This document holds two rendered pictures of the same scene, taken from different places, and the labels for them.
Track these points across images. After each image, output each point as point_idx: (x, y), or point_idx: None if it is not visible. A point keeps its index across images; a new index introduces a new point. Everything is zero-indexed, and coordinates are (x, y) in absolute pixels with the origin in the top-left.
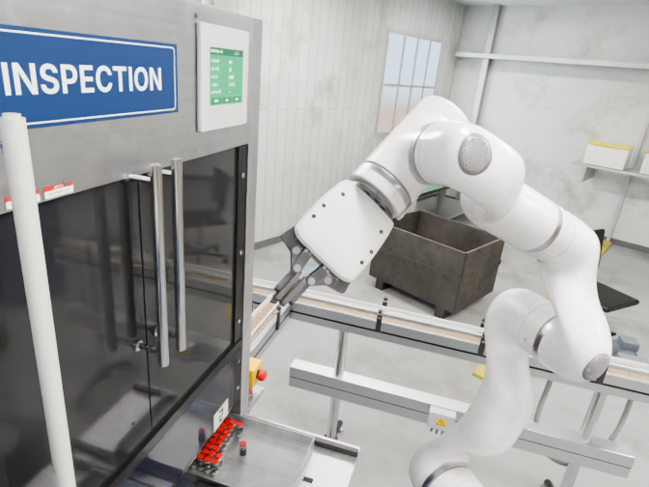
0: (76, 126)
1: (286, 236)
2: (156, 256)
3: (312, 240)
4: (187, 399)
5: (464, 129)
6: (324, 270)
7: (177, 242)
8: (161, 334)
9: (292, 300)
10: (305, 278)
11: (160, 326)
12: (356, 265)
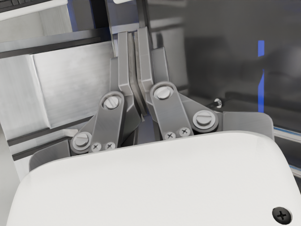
0: None
1: (258, 122)
2: (294, 130)
3: (200, 153)
4: (159, 137)
5: None
6: (106, 141)
7: (296, 167)
8: (214, 110)
9: (116, 58)
10: (129, 101)
11: (222, 112)
12: (25, 224)
